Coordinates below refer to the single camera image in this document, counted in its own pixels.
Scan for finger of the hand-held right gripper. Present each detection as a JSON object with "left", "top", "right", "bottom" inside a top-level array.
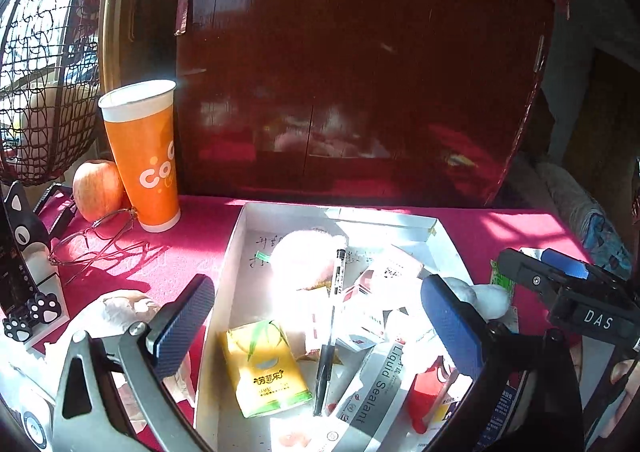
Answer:
[
  {"left": 541, "top": 248, "right": 628, "bottom": 295},
  {"left": 497, "top": 248, "right": 568, "bottom": 305}
]

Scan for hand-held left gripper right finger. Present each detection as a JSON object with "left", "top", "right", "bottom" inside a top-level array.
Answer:
[{"left": 420, "top": 275, "right": 586, "bottom": 452}]

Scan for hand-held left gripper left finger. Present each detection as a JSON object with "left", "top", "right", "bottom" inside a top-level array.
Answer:
[{"left": 50, "top": 273, "right": 216, "bottom": 452}]

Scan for green packet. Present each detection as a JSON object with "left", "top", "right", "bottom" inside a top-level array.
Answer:
[{"left": 489, "top": 266, "right": 516, "bottom": 294}]

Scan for white plush toy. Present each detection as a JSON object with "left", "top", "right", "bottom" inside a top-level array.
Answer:
[{"left": 442, "top": 277, "right": 513, "bottom": 320}]

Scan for white cardboard tray box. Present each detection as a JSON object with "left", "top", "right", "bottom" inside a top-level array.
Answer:
[{"left": 194, "top": 202, "right": 476, "bottom": 452}]

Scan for long white sealant box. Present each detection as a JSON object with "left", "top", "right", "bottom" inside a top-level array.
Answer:
[{"left": 327, "top": 342, "right": 426, "bottom": 452}]

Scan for small red and white box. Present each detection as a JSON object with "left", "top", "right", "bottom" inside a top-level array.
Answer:
[{"left": 342, "top": 268, "right": 388, "bottom": 305}]

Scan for pink plush toy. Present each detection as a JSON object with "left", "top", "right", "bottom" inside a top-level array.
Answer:
[{"left": 270, "top": 229, "right": 348, "bottom": 290}]

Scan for black pen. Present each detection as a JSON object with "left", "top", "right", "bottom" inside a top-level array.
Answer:
[{"left": 312, "top": 248, "right": 347, "bottom": 417}]

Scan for person's right hand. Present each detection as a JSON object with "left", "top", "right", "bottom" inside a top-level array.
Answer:
[{"left": 610, "top": 358, "right": 640, "bottom": 385}]

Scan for patterned blanket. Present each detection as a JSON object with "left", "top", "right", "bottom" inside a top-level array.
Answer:
[{"left": 537, "top": 161, "right": 632, "bottom": 278}]

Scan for crumpled white paper bag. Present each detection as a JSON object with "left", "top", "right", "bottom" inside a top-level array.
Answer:
[{"left": 45, "top": 289, "right": 196, "bottom": 408}]

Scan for red smiling plush toy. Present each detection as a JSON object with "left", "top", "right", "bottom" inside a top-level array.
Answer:
[{"left": 405, "top": 357, "right": 473, "bottom": 435}]

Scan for red tablecloth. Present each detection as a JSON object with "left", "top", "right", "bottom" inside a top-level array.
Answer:
[{"left": 0, "top": 195, "right": 596, "bottom": 452}]

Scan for yellow tissue packet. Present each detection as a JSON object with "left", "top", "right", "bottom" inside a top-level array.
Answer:
[{"left": 220, "top": 319, "right": 313, "bottom": 419}]

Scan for eyeglasses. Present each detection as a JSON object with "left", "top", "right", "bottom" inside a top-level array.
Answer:
[{"left": 48, "top": 208, "right": 151, "bottom": 283}]

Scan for apple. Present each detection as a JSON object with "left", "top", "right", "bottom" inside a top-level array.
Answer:
[{"left": 72, "top": 159, "right": 126, "bottom": 224}]

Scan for orange paper cup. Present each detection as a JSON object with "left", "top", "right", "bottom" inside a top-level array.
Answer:
[{"left": 98, "top": 79, "right": 182, "bottom": 233}]

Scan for black and white cat stand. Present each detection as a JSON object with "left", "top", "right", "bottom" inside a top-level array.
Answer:
[{"left": 0, "top": 181, "right": 68, "bottom": 344}]

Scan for white electronic device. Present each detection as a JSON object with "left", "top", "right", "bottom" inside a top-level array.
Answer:
[{"left": 0, "top": 362, "right": 56, "bottom": 452}]

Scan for dark red wooden cabinet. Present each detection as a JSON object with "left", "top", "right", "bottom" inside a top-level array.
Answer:
[{"left": 172, "top": 0, "right": 571, "bottom": 208}]

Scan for black rectangular frame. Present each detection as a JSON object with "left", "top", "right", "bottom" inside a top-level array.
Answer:
[{"left": 32, "top": 182, "right": 77, "bottom": 239}]

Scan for wire mesh basket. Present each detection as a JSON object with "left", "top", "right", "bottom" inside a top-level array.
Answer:
[{"left": 0, "top": 0, "right": 113, "bottom": 188}]

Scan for curved wooden frame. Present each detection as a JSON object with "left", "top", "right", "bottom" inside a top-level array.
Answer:
[{"left": 97, "top": 0, "right": 201, "bottom": 173}]

